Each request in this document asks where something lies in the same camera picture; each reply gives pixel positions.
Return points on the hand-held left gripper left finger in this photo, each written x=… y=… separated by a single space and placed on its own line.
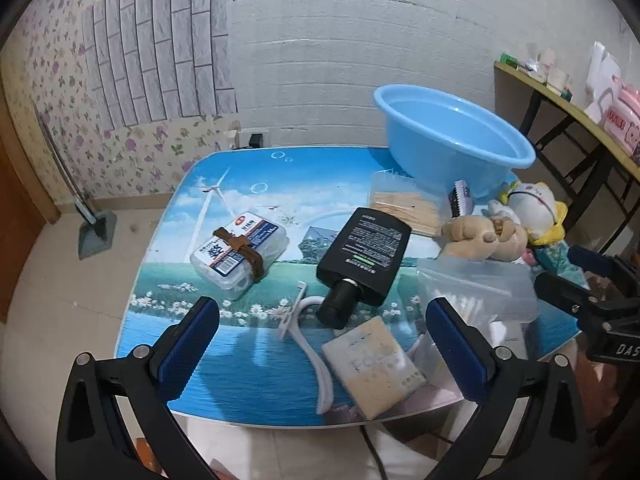
x=190 y=345

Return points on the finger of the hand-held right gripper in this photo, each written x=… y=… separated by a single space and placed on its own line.
x=590 y=259
x=565 y=292

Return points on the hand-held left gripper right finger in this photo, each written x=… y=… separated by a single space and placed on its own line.
x=452 y=350

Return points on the clear box of cotton swabs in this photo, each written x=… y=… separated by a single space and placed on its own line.
x=480 y=285

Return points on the white and yellow cat plush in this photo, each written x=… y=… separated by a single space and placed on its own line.
x=532 y=205

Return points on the beige soap bar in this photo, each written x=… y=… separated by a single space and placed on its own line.
x=370 y=365

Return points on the clear labelled floss box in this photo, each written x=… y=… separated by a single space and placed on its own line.
x=225 y=260

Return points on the brown bear plush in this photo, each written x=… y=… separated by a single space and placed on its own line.
x=470 y=230

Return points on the black bottle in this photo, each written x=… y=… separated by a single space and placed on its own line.
x=365 y=255

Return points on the white plastic razor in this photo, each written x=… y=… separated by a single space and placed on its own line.
x=322 y=375

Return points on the clear box of toothpicks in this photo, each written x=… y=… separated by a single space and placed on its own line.
x=400 y=205

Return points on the blue plastic basin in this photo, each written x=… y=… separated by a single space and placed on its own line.
x=450 y=160

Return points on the small snack sachet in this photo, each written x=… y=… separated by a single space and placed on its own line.
x=462 y=195

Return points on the pink printed box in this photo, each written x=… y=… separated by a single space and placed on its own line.
x=622 y=115

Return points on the yellow side table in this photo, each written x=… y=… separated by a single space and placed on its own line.
x=550 y=95

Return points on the wide white cup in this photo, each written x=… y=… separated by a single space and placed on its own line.
x=558 y=79

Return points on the white bag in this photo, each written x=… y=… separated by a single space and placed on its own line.
x=602 y=75

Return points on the crumpled white wrapper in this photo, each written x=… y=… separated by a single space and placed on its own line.
x=532 y=69

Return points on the tall white cup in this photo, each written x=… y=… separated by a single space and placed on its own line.
x=546 y=58

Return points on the small green box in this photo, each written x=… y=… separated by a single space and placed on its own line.
x=510 y=59

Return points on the wooden door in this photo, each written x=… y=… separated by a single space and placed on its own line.
x=20 y=200

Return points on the black wall plug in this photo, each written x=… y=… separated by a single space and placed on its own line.
x=256 y=140

